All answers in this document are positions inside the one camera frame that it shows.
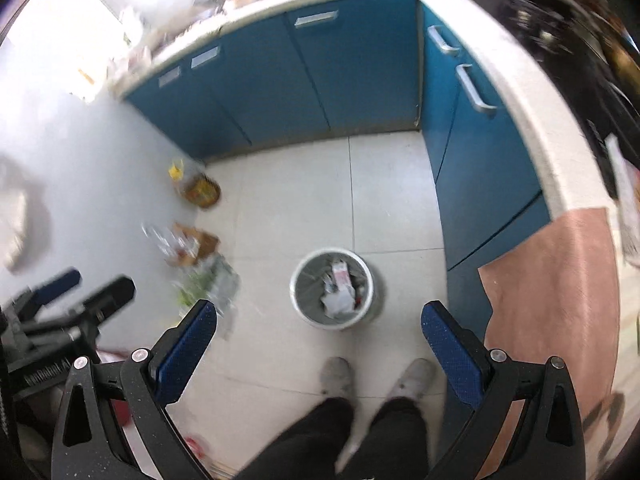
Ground pink cloth on counter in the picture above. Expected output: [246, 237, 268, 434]
[478, 208, 620, 419]

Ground brown cardboard box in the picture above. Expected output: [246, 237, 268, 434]
[167, 222, 220, 268]

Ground left grey slipper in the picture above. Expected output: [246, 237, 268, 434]
[320, 356, 356, 403]

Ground clear plastic bag with greens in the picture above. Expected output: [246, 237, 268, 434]
[141, 223, 240, 324]

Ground right grey slipper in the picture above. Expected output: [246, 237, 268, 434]
[387, 359, 436, 404]

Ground person's black trouser legs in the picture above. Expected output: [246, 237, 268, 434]
[235, 398, 430, 479]

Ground black stove top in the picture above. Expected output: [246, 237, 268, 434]
[473, 0, 639, 198]

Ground grey slipper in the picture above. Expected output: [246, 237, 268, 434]
[320, 356, 356, 403]
[387, 359, 436, 404]

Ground white round trash bin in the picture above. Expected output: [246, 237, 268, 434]
[290, 247, 382, 332]

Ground white paper towel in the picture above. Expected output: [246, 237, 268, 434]
[321, 286, 356, 318]

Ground cooking oil bottle yellow cap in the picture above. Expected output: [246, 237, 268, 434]
[167, 158, 221, 209]

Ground blue kitchen cabinets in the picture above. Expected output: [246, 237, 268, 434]
[126, 0, 550, 336]

